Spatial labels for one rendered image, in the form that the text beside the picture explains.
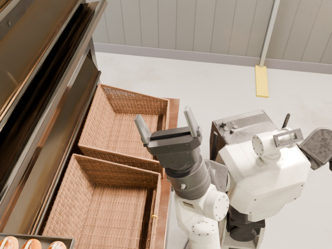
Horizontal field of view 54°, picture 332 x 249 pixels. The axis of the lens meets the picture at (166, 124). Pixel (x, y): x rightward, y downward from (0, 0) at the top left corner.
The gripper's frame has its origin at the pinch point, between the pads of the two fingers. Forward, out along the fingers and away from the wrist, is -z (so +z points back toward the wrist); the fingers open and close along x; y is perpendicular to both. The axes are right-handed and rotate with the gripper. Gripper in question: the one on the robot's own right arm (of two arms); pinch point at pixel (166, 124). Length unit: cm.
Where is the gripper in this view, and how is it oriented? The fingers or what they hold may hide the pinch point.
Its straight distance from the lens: 65.6
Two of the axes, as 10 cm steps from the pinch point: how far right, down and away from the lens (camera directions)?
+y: -2.3, 6.0, -7.6
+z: 3.5, 7.8, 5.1
